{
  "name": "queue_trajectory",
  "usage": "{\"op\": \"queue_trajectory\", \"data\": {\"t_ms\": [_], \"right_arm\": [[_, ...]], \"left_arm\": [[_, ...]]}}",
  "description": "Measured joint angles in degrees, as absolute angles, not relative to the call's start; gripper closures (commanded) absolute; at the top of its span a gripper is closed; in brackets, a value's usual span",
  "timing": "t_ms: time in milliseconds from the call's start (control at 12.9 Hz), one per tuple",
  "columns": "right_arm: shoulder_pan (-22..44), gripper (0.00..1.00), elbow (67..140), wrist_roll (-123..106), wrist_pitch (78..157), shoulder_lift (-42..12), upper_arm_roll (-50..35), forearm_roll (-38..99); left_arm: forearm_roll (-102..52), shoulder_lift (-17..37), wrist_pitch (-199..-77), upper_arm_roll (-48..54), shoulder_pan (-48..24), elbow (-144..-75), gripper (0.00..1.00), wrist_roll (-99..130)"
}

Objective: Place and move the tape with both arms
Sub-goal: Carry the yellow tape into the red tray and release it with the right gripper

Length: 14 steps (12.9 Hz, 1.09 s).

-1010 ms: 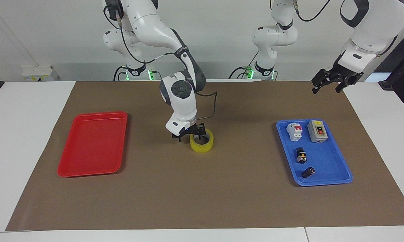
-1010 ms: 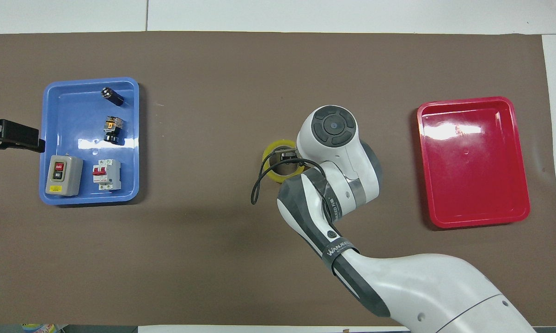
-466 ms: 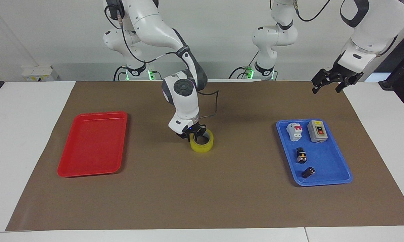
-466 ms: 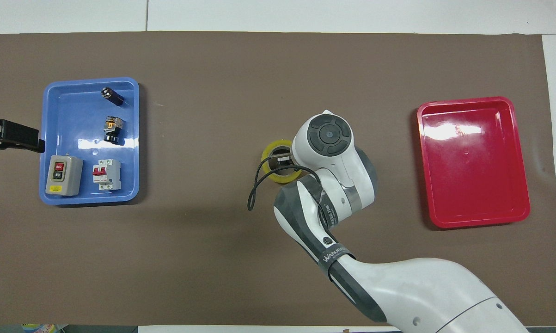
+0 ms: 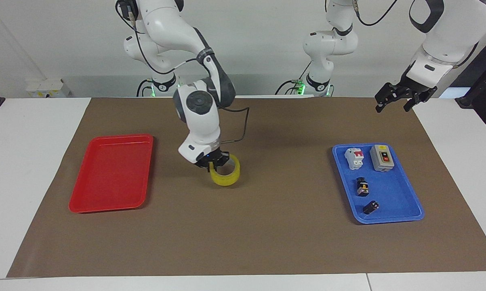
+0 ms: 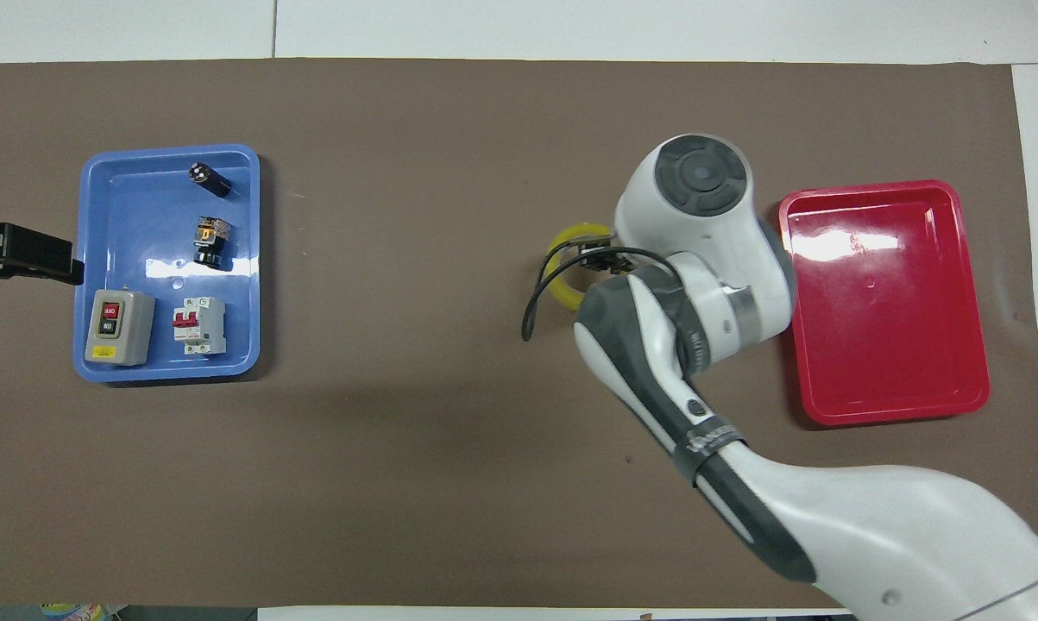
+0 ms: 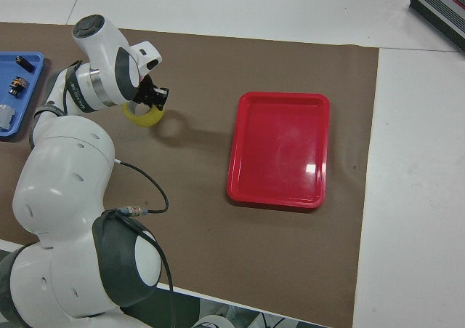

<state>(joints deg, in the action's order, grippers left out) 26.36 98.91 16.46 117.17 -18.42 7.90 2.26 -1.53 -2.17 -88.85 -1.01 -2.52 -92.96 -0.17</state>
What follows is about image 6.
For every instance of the yellow tape roll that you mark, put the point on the yellow tape roll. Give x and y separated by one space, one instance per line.
560 291

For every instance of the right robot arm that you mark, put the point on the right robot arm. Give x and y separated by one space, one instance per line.
864 517

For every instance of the blue plastic tray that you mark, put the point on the blue plastic tray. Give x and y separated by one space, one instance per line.
139 233

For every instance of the white circuit breaker red levers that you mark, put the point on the white circuit breaker red levers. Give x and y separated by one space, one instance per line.
199 326

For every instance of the black cylindrical push button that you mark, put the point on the black cylindrical push button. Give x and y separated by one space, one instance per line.
208 178

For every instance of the red plastic tray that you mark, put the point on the red plastic tray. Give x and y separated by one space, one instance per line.
885 345

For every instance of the grey switch box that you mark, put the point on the grey switch box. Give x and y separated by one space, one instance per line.
120 328

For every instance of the black and yellow switch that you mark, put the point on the black and yellow switch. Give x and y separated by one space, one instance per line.
211 243

